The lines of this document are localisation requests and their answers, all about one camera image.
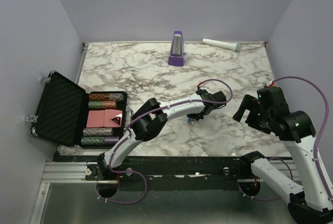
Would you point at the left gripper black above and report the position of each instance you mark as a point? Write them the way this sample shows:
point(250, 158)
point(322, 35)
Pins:
point(194, 116)

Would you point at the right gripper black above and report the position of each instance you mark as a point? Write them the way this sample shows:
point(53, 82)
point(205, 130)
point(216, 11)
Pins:
point(251, 102)

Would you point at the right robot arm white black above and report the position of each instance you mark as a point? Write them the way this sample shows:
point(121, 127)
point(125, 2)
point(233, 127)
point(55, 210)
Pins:
point(307, 202)

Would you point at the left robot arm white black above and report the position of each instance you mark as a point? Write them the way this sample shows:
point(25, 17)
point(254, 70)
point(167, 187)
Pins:
point(150, 119)

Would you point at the white microphone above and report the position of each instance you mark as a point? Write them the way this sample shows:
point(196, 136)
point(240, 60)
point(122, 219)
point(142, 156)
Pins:
point(227, 45)

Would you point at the purple metronome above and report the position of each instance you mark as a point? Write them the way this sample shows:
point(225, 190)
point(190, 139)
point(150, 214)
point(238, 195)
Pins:
point(176, 56)

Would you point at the black poker chip case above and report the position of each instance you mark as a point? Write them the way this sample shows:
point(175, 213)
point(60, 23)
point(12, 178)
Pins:
point(62, 113)

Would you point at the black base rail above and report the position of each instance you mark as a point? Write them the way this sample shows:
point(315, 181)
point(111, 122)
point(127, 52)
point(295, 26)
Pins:
point(160, 173)

